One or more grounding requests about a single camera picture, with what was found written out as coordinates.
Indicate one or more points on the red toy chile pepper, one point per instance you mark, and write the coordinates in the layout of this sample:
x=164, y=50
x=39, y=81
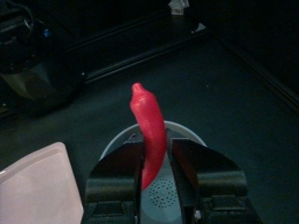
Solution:
x=150, y=131

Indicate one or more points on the pale pink plastic tray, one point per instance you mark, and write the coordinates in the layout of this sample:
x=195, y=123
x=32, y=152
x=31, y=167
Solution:
x=36, y=186

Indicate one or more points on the white tag on frame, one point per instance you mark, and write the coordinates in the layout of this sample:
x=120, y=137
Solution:
x=179, y=7

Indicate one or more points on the grey perforated bowl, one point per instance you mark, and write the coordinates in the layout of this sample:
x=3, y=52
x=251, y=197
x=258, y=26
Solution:
x=166, y=195

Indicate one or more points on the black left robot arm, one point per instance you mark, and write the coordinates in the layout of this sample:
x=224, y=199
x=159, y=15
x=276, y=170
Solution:
x=31, y=58

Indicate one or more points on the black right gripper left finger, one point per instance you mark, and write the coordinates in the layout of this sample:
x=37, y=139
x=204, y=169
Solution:
x=112, y=178

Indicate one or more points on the black aluminium frame rail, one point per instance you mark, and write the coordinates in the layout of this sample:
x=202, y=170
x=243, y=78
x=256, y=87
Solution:
x=144, y=54

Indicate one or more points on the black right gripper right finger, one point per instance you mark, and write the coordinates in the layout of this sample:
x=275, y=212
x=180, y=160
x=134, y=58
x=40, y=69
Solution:
x=214, y=178

